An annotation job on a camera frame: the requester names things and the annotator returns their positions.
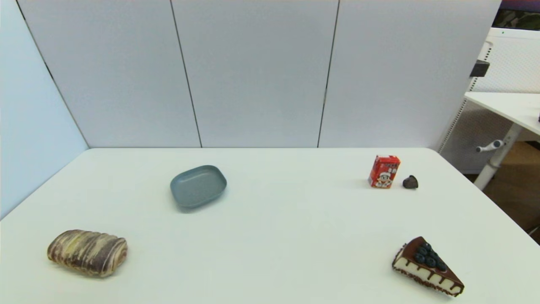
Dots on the black box on partition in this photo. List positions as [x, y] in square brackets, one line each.
[479, 68]

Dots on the white desk leg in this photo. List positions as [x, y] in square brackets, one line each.
[498, 158]

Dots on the white perforated partition panel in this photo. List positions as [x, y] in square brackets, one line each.
[512, 59]

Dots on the blue-grey rounded plate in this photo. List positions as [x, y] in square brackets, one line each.
[198, 186]

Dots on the marbled brown bread loaf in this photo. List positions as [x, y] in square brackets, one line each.
[86, 252]

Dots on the white side desk top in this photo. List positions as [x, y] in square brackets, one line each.
[510, 105]

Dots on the red milk carton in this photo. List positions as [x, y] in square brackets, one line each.
[383, 171]

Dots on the blueberry chocolate cake slice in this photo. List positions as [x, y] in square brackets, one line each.
[426, 266]

